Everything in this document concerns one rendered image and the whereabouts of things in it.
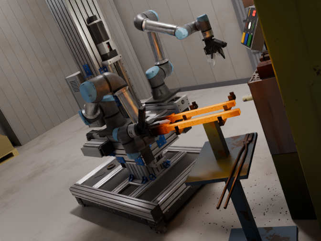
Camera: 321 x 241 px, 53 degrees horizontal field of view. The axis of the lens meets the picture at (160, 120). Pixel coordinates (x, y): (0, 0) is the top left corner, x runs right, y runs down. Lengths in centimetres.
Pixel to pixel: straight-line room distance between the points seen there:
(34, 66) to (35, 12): 120
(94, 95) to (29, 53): 599
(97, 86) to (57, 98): 603
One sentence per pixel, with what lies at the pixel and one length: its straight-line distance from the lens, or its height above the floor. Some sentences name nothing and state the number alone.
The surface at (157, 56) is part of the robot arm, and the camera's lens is 261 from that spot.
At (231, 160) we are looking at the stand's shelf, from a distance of 160.
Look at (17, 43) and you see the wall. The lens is 771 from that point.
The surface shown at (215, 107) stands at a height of 93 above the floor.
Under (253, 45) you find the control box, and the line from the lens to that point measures 233.
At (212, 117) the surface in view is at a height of 93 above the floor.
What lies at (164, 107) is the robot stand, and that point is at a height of 74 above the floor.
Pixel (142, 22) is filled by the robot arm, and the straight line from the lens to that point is 243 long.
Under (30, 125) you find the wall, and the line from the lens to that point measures 757.
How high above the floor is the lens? 142
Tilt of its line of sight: 17 degrees down
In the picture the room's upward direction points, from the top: 23 degrees counter-clockwise
